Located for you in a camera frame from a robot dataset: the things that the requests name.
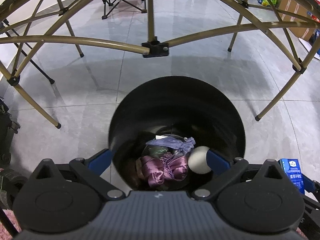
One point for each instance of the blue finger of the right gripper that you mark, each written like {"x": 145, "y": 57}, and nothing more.
{"x": 309, "y": 185}

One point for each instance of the folding camping table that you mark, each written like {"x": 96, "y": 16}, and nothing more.
{"x": 253, "y": 72}

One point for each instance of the pink fluffy sleeve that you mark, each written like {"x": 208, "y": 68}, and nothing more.
{"x": 9, "y": 225}

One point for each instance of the pink satin bonnet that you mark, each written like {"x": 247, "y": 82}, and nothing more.
{"x": 157, "y": 171}

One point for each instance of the black round trash bin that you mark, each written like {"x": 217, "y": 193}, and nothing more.
{"x": 173, "y": 105}

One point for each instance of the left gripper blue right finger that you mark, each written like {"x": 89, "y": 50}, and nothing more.
{"x": 217, "y": 162}

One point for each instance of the blue tissue pack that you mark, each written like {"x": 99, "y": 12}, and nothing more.
{"x": 292, "y": 169}

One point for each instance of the cream foam ball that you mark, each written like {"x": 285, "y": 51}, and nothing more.
{"x": 197, "y": 160}

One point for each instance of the purple fabric pouch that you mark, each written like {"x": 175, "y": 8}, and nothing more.
{"x": 182, "y": 146}

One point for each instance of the black suitcase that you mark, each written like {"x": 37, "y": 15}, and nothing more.
{"x": 11, "y": 180}

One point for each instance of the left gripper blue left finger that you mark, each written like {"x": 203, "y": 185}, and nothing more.
{"x": 100, "y": 162}

